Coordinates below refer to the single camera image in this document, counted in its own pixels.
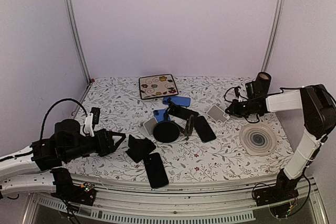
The blue phone far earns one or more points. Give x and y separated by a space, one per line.
177 100

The black gooseneck round-base phone stand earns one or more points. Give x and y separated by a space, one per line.
167 131

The round wooden base phone stand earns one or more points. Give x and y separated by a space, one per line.
188 129

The black phone front edge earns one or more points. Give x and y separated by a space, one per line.
155 171

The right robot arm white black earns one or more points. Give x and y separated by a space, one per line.
317 106

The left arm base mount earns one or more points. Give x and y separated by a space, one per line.
75 194

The black wedge phone stand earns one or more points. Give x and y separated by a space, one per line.
138 149

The blue phone near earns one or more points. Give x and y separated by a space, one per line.
160 115

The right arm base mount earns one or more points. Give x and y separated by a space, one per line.
283 190

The square floral ceramic plate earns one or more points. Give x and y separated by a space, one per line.
158 86

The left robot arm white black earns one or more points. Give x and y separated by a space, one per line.
39 166

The round swirl ceramic plate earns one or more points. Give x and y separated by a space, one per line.
258 139

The blue phone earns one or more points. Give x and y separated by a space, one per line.
177 100
160 115

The right aluminium frame post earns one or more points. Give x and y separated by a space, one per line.
273 35

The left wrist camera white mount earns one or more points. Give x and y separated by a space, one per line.
91 120

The aluminium front rail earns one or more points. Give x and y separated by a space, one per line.
227 201

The left aluminium frame post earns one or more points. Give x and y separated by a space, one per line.
76 39

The black phone on gooseneck stand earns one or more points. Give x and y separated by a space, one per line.
182 113

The aluminium frame post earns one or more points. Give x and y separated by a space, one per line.
76 39
273 35

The dark brown cylinder cup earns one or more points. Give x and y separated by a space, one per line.
261 84

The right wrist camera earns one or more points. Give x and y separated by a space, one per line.
237 93

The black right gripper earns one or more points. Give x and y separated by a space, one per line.
233 109

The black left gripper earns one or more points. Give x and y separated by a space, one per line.
110 147

